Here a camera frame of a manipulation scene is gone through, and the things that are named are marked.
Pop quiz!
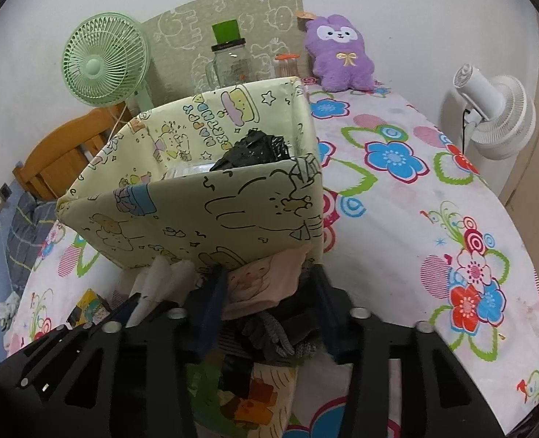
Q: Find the black soft bundle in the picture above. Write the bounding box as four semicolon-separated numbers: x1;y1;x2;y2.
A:
210;130;290;171

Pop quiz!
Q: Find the green cartoon print board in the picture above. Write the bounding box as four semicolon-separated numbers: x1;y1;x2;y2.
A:
142;0;304;106

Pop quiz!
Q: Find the wooden bed headboard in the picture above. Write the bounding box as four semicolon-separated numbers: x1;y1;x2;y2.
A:
13;103;132;201

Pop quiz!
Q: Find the wall power socket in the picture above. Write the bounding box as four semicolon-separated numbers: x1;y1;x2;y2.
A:
0;183;12;212

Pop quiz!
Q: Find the toothpick jar with orange lid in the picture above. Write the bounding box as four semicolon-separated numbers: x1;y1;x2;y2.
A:
272;53;300;78

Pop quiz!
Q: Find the floral tablecloth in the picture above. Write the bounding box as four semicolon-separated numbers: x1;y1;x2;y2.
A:
4;80;539;433

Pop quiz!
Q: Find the glass mason jar mug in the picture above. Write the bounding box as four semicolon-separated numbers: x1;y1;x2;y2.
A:
205;38;255;90

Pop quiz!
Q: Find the pink cartoon print pouch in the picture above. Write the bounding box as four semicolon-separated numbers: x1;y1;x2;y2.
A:
222;244;312;320

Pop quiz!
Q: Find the green cup on jar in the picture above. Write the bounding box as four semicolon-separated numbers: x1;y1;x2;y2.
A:
212;20;241;45

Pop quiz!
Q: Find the green desk fan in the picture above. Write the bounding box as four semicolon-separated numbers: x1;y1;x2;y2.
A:
61;12;154;112

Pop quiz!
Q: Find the white cloth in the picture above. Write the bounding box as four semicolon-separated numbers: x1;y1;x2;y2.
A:
126;256;198;328

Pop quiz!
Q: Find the purple plush bunny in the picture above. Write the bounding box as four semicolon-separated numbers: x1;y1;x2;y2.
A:
305;14;375;92

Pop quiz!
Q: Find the grey plaid pillow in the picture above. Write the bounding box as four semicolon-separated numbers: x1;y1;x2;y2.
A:
6;192;56;297

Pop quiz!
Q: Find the colourful cartoon print item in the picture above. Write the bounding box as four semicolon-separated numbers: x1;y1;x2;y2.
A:
186;350;298;437

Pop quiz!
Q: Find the yellow cartoon print storage box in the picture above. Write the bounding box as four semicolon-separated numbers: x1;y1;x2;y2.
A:
57;77;323;270

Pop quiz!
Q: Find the white standing fan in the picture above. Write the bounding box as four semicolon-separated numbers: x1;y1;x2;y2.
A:
453;64;536;161

